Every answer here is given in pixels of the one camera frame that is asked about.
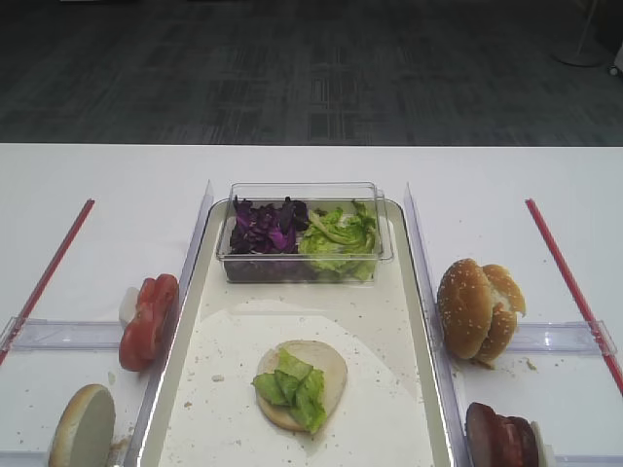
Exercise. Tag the purple cabbage shreds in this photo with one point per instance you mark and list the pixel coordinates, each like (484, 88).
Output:
(268, 229)

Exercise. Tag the right long clear divider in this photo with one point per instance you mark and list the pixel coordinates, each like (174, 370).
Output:
(456, 447)

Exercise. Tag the red strip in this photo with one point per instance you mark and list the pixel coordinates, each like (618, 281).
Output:
(569, 282)
(48, 272)

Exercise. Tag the metal baking tray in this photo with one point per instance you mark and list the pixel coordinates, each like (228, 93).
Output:
(389, 414)

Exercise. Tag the dark meat patty front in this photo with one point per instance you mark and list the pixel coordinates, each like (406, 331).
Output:
(482, 431)

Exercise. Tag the white patty stand block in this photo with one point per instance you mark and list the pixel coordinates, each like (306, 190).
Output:
(546, 457)

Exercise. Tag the upright bun half left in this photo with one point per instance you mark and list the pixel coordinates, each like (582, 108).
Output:
(85, 430)

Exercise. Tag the right lower clear crossbar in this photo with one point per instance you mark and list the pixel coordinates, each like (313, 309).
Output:
(582, 460)

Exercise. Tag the left upper clear crossbar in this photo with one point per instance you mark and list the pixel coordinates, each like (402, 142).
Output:
(42, 334)

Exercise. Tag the right red strip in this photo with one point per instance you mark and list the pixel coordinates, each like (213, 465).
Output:
(569, 282)

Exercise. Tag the sesame bun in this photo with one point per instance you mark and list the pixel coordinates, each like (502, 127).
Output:
(465, 304)
(508, 302)

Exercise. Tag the bottom bun slice on tray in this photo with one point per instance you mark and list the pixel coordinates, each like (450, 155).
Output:
(323, 357)

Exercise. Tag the left red strip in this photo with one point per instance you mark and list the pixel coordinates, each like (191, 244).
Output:
(48, 272)

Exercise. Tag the green lettuce in container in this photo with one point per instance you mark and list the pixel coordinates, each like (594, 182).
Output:
(337, 237)

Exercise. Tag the left lower clear crossbar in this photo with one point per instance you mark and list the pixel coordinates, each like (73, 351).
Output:
(23, 459)

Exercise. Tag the right upper clear crossbar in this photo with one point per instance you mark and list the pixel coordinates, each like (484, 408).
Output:
(590, 338)

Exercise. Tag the white floor stand base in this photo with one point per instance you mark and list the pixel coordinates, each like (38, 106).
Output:
(585, 53)

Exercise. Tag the lettuce leaf on bun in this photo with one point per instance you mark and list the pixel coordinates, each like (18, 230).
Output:
(297, 387)

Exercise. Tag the sesame bun rear right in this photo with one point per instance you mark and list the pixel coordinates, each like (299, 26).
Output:
(508, 302)

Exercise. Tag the dark meat patty rear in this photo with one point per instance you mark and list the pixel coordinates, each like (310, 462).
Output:
(518, 445)

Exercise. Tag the white tomato stand block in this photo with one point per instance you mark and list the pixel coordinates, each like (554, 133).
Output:
(127, 308)

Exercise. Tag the sesame bun front right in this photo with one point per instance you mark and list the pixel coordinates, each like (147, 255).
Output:
(465, 304)

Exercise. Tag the clear crossbar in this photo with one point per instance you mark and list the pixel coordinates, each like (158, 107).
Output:
(23, 459)
(42, 334)
(590, 338)
(582, 460)

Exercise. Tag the dark meat patty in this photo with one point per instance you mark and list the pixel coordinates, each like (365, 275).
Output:
(518, 445)
(482, 431)

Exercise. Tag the clear plastic salad container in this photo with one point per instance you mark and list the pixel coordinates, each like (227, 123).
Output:
(297, 268)

